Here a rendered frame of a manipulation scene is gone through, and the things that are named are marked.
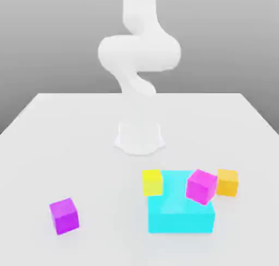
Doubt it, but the small orange cube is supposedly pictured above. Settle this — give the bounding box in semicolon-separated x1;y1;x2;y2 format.
216;169;239;197

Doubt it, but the small yellow cube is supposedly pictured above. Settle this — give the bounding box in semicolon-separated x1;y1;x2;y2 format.
142;169;164;197

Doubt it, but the small magenta cube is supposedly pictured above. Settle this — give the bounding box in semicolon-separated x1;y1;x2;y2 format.
185;168;219;206

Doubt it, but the small purple cube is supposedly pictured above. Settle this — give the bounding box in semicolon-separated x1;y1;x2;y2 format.
49;197;80;236

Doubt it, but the large cyan box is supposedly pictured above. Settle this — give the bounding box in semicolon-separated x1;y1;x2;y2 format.
148;170;216;234

